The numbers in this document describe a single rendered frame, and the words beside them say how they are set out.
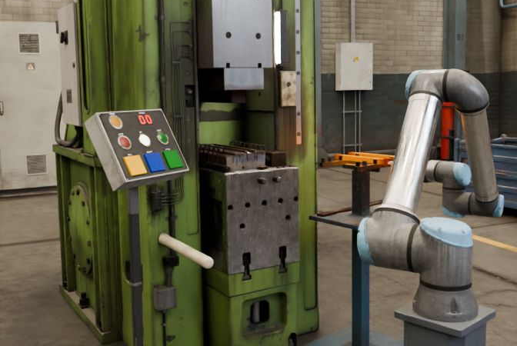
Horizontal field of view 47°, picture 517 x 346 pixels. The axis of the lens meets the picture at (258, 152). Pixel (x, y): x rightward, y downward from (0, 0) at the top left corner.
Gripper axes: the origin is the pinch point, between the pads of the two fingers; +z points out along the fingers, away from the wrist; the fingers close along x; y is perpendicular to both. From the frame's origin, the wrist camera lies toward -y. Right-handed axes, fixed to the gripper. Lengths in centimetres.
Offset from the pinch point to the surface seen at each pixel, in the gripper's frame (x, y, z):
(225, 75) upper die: -59, -39, 43
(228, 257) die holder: -64, 39, 38
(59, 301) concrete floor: -84, 94, 184
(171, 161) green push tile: -95, -6, 31
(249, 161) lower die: -48, -1, 41
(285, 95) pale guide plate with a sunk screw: -19, -30, 49
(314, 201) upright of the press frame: 0, 25, 49
